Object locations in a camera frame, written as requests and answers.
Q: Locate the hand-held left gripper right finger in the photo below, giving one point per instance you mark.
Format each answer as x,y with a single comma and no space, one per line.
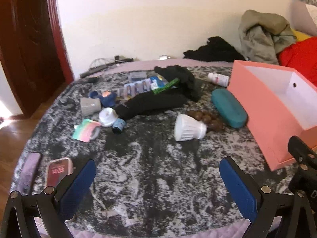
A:
239,188

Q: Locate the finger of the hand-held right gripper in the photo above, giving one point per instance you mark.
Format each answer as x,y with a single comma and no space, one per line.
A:
302,151

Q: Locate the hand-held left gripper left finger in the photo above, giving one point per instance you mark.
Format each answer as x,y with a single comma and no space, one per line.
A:
79,188

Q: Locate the pink cardboard box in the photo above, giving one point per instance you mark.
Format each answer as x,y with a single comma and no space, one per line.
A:
260,109

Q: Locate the phone in pink case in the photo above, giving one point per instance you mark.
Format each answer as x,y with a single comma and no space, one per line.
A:
59,172

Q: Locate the purple flat case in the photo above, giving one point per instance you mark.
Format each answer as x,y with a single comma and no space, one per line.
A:
27,172

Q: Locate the blue tape roll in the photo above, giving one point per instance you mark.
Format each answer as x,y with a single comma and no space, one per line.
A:
118,126

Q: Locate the grey patterned blanket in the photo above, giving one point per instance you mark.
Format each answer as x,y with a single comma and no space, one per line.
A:
153,166

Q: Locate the white light bulb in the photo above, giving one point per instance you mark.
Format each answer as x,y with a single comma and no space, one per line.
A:
187,127

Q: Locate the teal glasses case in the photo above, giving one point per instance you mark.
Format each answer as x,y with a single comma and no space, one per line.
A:
227,106

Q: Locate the grey cup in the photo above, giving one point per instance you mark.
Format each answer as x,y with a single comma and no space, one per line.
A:
89,106

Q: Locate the blue toy figure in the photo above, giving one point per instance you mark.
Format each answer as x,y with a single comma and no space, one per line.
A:
107,99

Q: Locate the red cloth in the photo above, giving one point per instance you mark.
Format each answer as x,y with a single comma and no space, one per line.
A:
301,54

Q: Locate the black sock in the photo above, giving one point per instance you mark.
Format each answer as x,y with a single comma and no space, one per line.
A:
148,104

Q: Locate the small black device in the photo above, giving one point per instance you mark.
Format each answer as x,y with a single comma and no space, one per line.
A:
92,79

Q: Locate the white pill bottle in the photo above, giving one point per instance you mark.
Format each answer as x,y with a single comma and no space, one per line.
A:
218,78

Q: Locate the blister strip pack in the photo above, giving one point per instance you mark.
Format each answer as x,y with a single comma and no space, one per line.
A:
135,88

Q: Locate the yellow cloth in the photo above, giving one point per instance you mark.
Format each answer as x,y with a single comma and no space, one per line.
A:
301,36

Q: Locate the black power strip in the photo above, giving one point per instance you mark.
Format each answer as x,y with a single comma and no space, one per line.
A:
95,70

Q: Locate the grey-green jacket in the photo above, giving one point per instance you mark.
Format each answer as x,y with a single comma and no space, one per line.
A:
260,37

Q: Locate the black knitted cloth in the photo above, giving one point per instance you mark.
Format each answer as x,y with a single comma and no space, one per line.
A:
183,76

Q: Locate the clear plastic case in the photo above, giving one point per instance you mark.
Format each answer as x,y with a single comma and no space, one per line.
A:
137,76

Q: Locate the black clothes pile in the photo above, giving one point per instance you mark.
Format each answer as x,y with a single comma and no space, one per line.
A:
215,50

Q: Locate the blue printed packet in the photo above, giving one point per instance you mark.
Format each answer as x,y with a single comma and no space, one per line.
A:
158,80

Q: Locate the white pillow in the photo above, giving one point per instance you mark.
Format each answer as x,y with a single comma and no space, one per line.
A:
309,17

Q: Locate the white charger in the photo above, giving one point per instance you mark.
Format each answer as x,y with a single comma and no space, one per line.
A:
165,57

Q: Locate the dark wooden door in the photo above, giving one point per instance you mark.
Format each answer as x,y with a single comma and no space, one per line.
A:
24,42

